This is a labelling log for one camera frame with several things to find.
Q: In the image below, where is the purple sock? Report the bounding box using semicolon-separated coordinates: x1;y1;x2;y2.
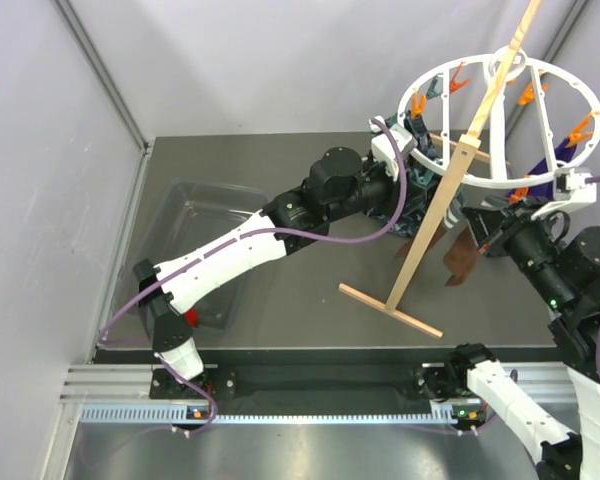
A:
504;137;584;199

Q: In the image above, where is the dark patterned sock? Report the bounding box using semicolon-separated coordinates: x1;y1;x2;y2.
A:
363;115;466;243

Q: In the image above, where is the teal clothespin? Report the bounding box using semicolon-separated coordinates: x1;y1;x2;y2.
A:
425;74;443;100

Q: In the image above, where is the red snowflake sock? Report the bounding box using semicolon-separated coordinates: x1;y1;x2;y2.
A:
184;308;199;328

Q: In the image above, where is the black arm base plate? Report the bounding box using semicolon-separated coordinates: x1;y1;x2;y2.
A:
150;364;469;402

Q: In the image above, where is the white round sock hanger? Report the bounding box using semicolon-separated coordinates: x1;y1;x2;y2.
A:
396;47;600;190

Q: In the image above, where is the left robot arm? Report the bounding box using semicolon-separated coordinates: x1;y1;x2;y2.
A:
134;118;417;397

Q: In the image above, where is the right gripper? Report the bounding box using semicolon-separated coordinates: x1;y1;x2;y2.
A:
459;192;573;310

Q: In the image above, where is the brown sock with stripes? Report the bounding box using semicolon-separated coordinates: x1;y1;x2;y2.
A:
443;228;479;287

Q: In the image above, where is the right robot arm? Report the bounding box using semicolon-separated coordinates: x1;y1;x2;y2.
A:
444;199;600;479

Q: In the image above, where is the clear plastic bin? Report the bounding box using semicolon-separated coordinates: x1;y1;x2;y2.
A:
110;179;268;338

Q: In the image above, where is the orange clothespin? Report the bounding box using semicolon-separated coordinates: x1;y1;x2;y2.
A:
566;110;600;148
410;91;427;119

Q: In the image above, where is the aluminium frame rail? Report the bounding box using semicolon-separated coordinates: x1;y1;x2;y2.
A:
41;347;600;479

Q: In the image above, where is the wooden hanger stand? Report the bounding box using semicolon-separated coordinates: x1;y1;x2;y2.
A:
339;0;541;339

